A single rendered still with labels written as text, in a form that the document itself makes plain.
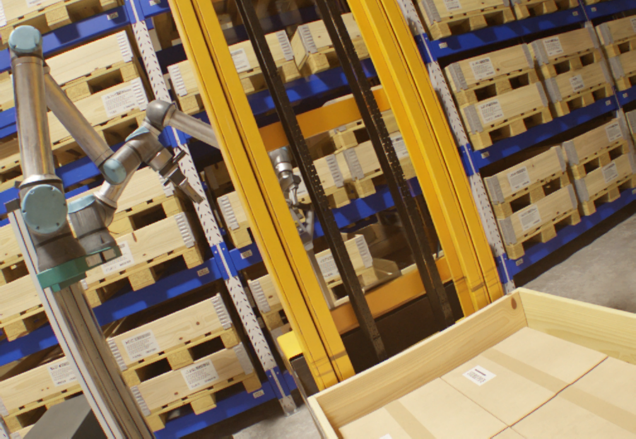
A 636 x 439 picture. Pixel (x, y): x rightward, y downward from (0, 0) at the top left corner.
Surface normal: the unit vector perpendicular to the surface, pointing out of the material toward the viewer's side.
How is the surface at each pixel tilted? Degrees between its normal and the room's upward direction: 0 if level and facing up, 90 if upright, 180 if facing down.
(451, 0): 90
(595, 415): 0
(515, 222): 90
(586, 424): 0
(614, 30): 90
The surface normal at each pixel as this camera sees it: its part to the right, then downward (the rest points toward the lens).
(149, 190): 0.26, -0.03
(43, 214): 0.58, -0.07
